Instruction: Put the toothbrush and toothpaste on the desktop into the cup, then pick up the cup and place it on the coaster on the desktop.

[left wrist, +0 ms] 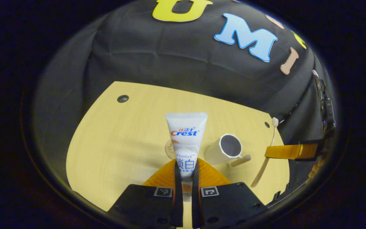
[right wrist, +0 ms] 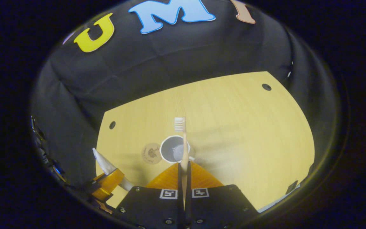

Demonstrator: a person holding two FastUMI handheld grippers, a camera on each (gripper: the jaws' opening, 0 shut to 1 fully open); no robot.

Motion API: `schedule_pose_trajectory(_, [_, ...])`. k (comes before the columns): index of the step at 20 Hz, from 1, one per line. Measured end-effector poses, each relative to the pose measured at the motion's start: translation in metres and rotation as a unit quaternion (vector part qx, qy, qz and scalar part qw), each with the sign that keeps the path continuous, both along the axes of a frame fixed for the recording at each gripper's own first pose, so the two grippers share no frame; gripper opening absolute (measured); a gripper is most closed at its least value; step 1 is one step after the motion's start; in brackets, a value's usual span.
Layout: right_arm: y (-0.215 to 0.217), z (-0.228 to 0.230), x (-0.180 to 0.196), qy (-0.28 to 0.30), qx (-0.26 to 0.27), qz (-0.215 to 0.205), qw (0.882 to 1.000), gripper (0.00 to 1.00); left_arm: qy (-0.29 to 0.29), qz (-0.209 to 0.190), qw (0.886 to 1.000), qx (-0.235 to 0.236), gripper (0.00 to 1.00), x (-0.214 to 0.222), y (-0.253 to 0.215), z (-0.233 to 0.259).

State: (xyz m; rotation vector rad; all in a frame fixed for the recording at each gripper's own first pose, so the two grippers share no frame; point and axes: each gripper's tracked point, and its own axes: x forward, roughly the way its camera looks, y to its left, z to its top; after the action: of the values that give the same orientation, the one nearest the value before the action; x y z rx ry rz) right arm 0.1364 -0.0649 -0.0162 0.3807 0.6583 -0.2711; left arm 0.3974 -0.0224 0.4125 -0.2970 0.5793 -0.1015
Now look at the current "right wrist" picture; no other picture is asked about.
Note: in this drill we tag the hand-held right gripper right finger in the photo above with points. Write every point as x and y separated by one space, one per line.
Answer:
189 183

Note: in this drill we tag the black backdrop cloth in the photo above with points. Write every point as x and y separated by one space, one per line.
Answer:
170 63

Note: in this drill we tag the white toothpaste tube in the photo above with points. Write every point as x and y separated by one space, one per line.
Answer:
104 163

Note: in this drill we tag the round wooden coaster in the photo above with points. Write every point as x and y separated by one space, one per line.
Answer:
149 154

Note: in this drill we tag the wooden toothbrush with white bristles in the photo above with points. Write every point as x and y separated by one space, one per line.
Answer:
184 149

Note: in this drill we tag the white cup with wooden knob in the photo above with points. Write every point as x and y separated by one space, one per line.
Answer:
169 149

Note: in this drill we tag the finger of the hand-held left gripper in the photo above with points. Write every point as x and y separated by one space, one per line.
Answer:
108 184
104 207

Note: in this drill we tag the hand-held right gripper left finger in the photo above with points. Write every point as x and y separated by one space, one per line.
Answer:
180 183

